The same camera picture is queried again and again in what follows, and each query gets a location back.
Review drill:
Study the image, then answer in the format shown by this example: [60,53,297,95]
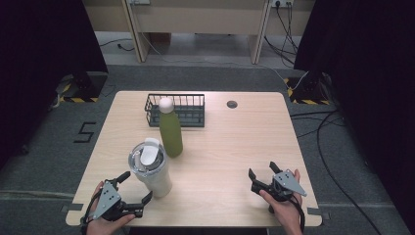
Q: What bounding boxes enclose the beige wooden desk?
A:
[81,0,317,66]

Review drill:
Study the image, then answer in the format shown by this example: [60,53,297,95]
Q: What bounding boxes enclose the white tumbler with clear lid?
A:
[127,137,173,199]

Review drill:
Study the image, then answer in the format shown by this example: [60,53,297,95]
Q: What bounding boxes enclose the bundle of black hanging cables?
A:
[263,2,300,69]

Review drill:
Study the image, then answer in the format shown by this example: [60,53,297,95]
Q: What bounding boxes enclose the black wire basket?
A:
[144,93,207,128]

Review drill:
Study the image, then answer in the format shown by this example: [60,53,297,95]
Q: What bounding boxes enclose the black looped floor cables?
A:
[289,110,347,139]

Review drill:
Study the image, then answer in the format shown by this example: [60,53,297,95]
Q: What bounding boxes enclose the person's left hand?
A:
[85,180,137,235]

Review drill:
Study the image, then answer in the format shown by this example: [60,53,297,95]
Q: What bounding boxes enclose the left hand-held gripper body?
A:
[92,180,145,222]

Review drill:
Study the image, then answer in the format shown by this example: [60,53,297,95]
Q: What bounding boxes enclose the right hand-held gripper black cable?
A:
[288,195,306,233]

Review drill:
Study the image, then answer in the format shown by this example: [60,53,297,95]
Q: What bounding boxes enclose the grey floor tape piece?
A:
[61,203,85,213]
[306,207,331,221]

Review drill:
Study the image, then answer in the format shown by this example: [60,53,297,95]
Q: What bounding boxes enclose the black curtain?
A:
[0,0,110,170]
[293,0,415,226]

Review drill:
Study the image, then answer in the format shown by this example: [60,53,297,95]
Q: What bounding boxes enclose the green bottle with white cap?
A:
[158,97,184,159]

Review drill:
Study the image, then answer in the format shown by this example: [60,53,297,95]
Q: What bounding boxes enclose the left hand-held gripper black cable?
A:
[79,190,101,235]

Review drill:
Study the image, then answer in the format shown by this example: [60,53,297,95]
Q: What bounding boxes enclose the black stand base striped tape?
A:
[55,70,110,104]
[283,71,331,106]

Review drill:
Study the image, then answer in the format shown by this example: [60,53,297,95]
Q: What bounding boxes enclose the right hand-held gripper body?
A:
[251,168,308,204]

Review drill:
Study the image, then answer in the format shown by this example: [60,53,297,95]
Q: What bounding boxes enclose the person's right hand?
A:
[258,168,305,231]

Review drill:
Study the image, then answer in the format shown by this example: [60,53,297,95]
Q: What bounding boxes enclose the long black floor cable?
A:
[315,110,384,235]

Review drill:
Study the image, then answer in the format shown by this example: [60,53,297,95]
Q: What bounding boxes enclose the hand-held gripper black cable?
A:
[288,195,306,233]
[79,190,101,235]

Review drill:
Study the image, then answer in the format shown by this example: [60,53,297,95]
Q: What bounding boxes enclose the white wall power socket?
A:
[271,0,296,9]

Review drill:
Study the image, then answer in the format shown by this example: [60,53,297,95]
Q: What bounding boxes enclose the short black floor cable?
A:
[98,38,136,53]

